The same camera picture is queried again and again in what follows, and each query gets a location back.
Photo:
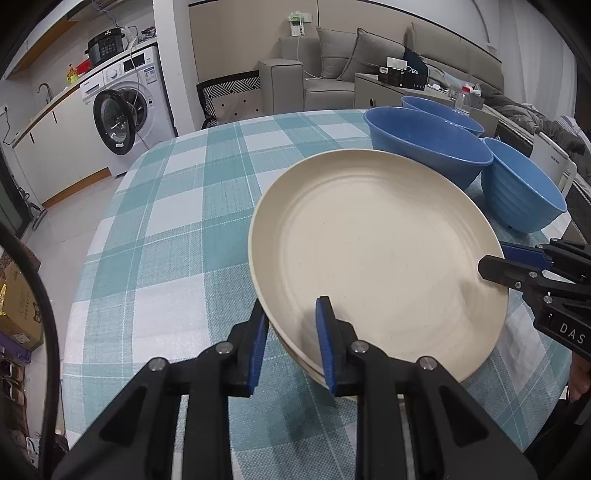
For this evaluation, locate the white upper cabinets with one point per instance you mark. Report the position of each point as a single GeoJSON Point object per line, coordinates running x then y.
{"type": "Point", "coordinates": [41, 41]}

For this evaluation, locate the black box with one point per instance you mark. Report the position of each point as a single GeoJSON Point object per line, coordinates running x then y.
{"type": "Point", "coordinates": [401, 78]}

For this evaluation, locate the clear water bottle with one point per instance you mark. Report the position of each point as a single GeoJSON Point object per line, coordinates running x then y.
{"type": "Point", "coordinates": [464, 99]}

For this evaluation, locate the light blue ribbed bowl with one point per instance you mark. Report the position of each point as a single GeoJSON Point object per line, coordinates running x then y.
{"type": "Point", "coordinates": [521, 194]}

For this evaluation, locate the small white box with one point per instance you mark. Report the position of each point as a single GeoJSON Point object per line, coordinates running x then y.
{"type": "Point", "coordinates": [396, 62]}

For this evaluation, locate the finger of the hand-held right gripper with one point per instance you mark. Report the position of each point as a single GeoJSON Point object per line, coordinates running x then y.
{"type": "Point", "coordinates": [521, 251]}
{"type": "Point", "coordinates": [503, 272]}

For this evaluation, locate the metal faucet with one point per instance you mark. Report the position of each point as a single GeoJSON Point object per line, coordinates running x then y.
{"type": "Point", "coordinates": [46, 90]}

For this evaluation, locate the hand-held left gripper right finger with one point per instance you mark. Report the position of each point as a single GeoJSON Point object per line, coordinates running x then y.
{"type": "Point", "coordinates": [325, 341]}

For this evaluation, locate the white cabinets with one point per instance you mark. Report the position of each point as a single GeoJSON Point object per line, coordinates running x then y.
{"type": "Point", "coordinates": [41, 41]}
{"type": "Point", "coordinates": [60, 147]}

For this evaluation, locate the grey blanket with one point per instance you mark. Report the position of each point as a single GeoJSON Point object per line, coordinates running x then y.
{"type": "Point", "coordinates": [531, 115]}

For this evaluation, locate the brown patterned box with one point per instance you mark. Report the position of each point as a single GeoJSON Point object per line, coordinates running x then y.
{"type": "Point", "coordinates": [21, 304]}

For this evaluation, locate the white washing machine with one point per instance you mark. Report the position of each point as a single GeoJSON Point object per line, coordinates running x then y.
{"type": "Point", "coordinates": [152, 92]}

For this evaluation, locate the cream plate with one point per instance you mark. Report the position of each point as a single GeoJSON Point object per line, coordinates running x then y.
{"type": "Point", "coordinates": [378, 249]}
{"type": "Point", "coordinates": [295, 348]}
{"type": "Point", "coordinates": [318, 381]}

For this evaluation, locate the black pressure cooker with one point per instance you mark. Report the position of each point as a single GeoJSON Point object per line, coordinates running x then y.
{"type": "Point", "coordinates": [106, 46]}

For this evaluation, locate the white lower cabinets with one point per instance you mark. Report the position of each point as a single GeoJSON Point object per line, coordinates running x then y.
{"type": "Point", "coordinates": [60, 147]}

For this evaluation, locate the yellow bottle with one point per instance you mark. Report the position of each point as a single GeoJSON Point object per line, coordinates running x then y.
{"type": "Point", "coordinates": [72, 76]}

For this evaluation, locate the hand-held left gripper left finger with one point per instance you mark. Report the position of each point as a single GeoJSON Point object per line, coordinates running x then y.
{"type": "Point", "coordinates": [256, 355]}

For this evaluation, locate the dark blue clothing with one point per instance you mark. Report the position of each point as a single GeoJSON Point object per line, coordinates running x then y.
{"type": "Point", "coordinates": [418, 62]}

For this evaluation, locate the person's right hand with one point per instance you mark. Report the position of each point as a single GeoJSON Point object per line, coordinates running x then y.
{"type": "Point", "coordinates": [577, 381]}

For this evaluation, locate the white appliance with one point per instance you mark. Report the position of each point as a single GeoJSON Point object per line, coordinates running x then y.
{"type": "Point", "coordinates": [551, 154]}

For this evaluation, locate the grey sofa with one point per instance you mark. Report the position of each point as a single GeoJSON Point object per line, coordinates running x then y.
{"type": "Point", "coordinates": [281, 87]}

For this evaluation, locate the grey cushion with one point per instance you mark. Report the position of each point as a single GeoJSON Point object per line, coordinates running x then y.
{"type": "Point", "coordinates": [332, 55]}
{"type": "Point", "coordinates": [374, 60]}

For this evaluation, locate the teal checkered tablecloth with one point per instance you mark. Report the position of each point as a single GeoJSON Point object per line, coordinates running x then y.
{"type": "Point", "coordinates": [184, 230]}

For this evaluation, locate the dark blue bowl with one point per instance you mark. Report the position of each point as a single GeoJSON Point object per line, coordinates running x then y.
{"type": "Point", "coordinates": [461, 123]}
{"type": "Point", "coordinates": [415, 152]}

